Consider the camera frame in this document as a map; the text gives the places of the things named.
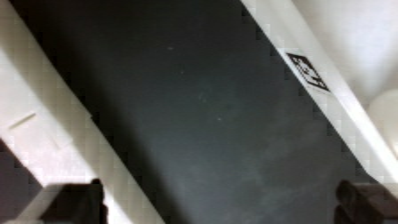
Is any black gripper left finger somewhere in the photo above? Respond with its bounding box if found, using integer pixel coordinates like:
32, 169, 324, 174
23, 179, 109, 224

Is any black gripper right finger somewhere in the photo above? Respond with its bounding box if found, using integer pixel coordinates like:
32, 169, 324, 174
334, 180, 398, 224

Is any white square tabletop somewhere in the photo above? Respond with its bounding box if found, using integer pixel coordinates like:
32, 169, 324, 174
240, 0, 398, 184

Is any white U-shaped fence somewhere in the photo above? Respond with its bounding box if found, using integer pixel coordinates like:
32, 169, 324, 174
0, 0, 165, 224

